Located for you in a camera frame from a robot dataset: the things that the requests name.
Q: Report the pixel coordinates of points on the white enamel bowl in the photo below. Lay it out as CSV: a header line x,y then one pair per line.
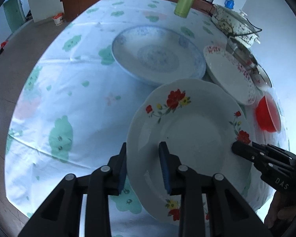
x,y
260,78

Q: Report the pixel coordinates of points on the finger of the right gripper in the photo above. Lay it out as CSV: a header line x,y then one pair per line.
x,y
256,157
264,150

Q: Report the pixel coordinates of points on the white bucket on floor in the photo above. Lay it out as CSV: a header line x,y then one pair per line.
x,y
58,18

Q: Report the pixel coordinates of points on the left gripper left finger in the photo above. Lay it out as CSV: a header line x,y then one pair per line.
x,y
59,214

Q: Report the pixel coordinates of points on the blue patterned white plate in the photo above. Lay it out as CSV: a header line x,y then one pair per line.
x,y
157,55

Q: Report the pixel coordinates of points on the speckled electric cooker pot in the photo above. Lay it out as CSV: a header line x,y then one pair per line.
x,y
236,25

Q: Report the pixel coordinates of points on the white plate pink floral rim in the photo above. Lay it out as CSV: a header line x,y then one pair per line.
x,y
229,74

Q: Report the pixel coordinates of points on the red plastic bowl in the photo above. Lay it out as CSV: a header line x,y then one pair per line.
x,y
267,114

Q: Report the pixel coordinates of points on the white plate red flowers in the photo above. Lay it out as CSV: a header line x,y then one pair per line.
x,y
199,123

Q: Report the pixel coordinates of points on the person's right hand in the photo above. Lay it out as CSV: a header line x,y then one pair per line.
x,y
276,211

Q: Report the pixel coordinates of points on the stainless steel bowl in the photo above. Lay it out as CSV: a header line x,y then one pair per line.
x,y
241,53

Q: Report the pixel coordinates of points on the floral plastic tablecloth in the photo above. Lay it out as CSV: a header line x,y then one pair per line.
x,y
73,113

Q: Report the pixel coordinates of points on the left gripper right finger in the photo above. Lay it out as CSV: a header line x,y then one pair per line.
x,y
210,206

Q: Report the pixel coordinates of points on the green door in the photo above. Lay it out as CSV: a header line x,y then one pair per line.
x,y
13,14

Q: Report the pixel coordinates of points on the blue thermos jug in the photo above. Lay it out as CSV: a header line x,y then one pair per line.
x,y
229,4

